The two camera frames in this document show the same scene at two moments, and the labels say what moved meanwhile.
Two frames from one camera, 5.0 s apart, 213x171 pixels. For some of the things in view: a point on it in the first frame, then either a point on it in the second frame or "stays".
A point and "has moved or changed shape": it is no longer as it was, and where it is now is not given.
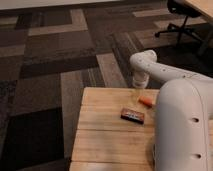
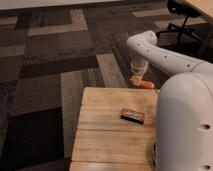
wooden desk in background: (204, 7) stays
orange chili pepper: (146, 100) has moved or changed shape
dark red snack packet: (132, 115) stays
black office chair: (185, 10) stays
